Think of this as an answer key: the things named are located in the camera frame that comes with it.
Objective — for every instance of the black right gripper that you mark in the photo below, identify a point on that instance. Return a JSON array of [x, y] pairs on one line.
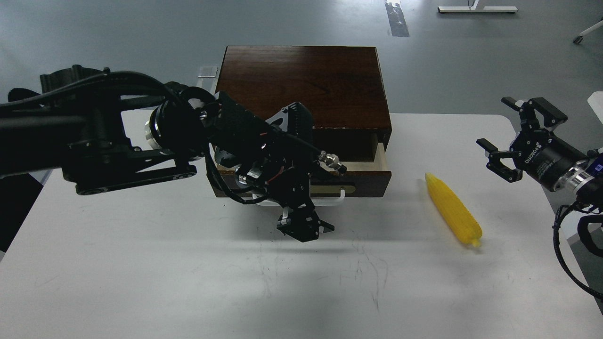
[[549, 160]]

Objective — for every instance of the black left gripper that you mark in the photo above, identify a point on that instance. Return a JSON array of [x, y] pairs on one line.
[[287, 184]]

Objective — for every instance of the wooden drawer with white handle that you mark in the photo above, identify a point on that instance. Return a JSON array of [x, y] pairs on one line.
[[361, 179]]

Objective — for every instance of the yellow corn cob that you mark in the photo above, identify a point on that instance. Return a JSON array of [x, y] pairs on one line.
[[458, 218]]

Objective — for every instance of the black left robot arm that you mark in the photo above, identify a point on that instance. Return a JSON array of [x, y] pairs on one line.
[[110, 131]]

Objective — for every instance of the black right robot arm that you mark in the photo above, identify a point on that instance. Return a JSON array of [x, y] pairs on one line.
[[588, 201]]

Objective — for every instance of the dark wooden drawer cabinet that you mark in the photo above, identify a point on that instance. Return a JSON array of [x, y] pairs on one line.
[[342, 87]]

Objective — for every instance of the white caster leg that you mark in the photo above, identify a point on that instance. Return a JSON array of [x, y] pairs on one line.
[[579, 38]]

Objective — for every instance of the white table leg base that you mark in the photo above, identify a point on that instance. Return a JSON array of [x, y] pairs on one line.
[[477, 7]]

